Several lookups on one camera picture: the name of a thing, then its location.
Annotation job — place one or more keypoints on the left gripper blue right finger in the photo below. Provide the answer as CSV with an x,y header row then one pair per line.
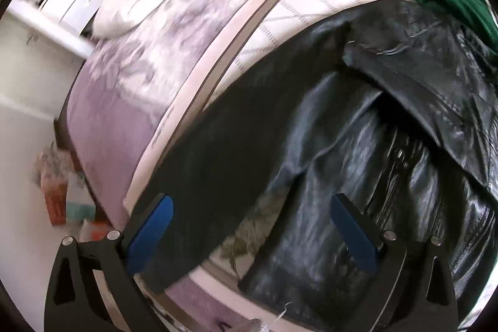
x,y
411,287

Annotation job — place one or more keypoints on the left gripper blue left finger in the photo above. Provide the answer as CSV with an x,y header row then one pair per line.
x,y
73,300

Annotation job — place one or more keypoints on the black leather jacket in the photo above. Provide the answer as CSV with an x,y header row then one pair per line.
x,y
388,103

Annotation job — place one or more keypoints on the boxes on floor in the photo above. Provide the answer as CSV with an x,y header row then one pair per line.
x,y
67,197

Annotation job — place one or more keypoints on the white wardrobe shelf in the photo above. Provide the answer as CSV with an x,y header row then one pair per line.
x,y
34,18

